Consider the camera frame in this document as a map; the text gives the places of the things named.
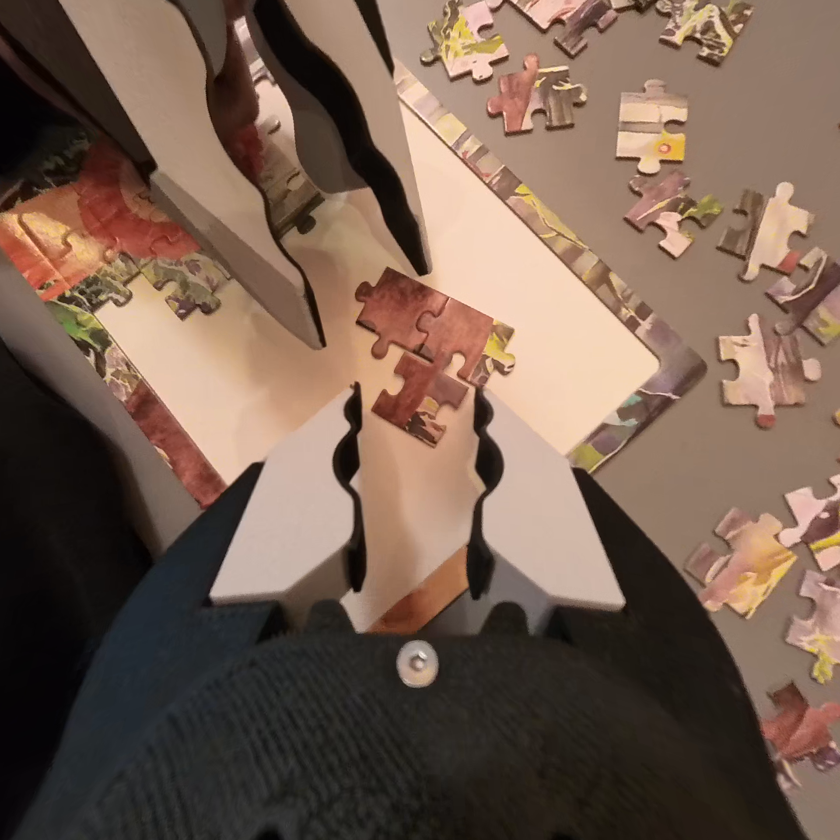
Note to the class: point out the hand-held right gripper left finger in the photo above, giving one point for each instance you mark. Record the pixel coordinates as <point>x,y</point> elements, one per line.
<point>289,525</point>

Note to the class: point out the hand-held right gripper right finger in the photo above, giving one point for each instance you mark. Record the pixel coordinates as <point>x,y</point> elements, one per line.
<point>551,531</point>

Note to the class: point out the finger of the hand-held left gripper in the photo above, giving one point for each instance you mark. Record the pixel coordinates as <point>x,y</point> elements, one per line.
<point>164,85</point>
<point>394,131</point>

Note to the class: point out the plain brown puzzle piece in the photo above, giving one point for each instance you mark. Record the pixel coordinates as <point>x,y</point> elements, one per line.
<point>394,308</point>

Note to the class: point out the brown and yellow puzzle piece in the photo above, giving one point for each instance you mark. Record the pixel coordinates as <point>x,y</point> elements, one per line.
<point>426,394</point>

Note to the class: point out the brown and green puzzle piece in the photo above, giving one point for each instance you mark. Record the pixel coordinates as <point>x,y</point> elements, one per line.
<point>466,334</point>

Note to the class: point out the printed frame puzzle tray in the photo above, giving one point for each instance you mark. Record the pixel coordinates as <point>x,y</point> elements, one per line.
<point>558,315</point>

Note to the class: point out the person's left forearm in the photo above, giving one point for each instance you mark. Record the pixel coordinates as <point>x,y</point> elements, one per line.
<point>33,118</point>

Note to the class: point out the person's left hand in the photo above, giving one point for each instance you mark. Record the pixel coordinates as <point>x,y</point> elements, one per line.
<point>236,105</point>

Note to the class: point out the assembled lion puzzle section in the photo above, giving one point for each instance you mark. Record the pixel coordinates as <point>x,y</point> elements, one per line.
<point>118,210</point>

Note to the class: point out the person in black jacket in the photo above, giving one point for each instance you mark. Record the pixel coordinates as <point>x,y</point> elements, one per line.
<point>52,525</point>

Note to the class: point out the scattered loose puzzle pieces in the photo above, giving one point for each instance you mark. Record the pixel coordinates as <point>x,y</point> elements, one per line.
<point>656,124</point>

